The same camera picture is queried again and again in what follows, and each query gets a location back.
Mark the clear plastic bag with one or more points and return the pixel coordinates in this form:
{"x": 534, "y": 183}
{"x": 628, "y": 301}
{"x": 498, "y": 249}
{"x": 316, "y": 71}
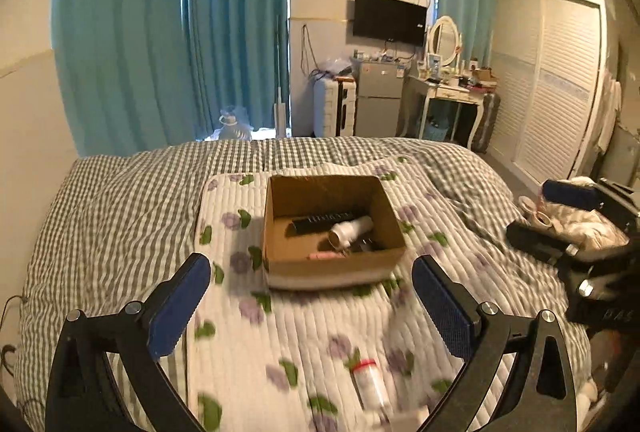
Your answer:
{"x": 336, "y": 68}

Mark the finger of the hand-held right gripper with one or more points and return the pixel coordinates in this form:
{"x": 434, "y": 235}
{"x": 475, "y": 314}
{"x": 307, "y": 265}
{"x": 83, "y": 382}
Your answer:
{"x": 535, "y": 237}
{"x": 570, "y": 194}

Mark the clear vial with red cap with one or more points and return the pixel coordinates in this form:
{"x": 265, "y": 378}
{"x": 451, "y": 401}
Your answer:
{"x": 371, "y": 389}

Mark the white floral quilted mat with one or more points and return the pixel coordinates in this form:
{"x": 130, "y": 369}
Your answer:
{"x": 300, "y": 332}

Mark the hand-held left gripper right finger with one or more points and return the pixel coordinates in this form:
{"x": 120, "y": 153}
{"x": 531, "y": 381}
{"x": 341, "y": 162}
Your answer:
{"x": 443, "y": 312}

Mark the wide teal curtain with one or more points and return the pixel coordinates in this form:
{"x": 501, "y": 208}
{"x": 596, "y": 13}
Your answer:
{"x": 120, "y": 37}

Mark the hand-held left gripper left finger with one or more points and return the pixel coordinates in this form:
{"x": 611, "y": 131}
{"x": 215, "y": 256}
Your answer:
{"x": 176, "y": 307}

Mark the clear water jug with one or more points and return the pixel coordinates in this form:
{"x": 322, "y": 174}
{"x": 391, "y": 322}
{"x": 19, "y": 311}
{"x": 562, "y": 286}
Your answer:
{"x": 231, "y": 128}

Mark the black wall television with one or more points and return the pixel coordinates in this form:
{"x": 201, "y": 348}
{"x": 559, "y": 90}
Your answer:
{"x": 390, "y": 17}

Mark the black remote control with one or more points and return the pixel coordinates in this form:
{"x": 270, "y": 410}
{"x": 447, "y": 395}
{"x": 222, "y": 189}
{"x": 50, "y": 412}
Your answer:
{"x": 320, "y": 223}

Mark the hanging white garment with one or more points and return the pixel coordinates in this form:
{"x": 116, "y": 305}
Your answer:
{"x": 609, "y": 107}

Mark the white plastic bottle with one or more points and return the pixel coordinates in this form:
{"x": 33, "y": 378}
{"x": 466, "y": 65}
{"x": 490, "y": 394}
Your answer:
{"x": 347, "y": 229}

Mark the small dark gadget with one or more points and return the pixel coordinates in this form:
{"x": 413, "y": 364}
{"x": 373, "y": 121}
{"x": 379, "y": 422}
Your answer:
{"x": 367, "y": 246}

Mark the narrow teal curtain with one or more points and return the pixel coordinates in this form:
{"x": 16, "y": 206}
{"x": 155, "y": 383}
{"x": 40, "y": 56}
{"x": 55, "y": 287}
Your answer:
{"x": 235, "y": 22}

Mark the grey small fridge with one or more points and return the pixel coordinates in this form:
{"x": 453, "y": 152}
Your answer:
{"x": 379, "y": 100}

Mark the brown cardboard box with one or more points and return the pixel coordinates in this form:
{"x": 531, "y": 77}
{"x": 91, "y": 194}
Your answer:
{"x": 280, "y": 257}

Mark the small pink stick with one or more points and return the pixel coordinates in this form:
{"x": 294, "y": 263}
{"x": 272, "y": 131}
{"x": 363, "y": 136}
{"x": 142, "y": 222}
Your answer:
{"x": 325, "y": 256}

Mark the grey checked blanket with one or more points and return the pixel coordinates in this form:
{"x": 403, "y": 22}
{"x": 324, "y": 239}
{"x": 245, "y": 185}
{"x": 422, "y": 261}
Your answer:
{"x": 120, "y": 222}

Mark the blue basket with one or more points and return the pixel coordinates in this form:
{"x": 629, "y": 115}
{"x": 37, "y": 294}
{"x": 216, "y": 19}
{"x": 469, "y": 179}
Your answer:
{"x": 436, "y": 131}

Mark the white oval vanity mirror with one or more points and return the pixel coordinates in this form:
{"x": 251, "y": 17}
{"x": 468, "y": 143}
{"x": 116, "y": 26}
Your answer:
{"x": 444, "y": 40}

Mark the grey suitcase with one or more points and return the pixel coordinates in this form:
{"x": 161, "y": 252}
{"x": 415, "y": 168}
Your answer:
{"x": 484, "y": 122}

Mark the white dressing table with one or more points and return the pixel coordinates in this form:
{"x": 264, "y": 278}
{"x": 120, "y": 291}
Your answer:
{"x": 450, "y": 92}

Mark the white louvred wardrobe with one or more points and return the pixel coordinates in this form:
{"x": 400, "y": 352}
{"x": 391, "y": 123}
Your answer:
{"x": 555, "y": 82}

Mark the white mop pole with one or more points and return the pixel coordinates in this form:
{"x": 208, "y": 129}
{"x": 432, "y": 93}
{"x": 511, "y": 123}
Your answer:
{"x": 280, "y": 112}

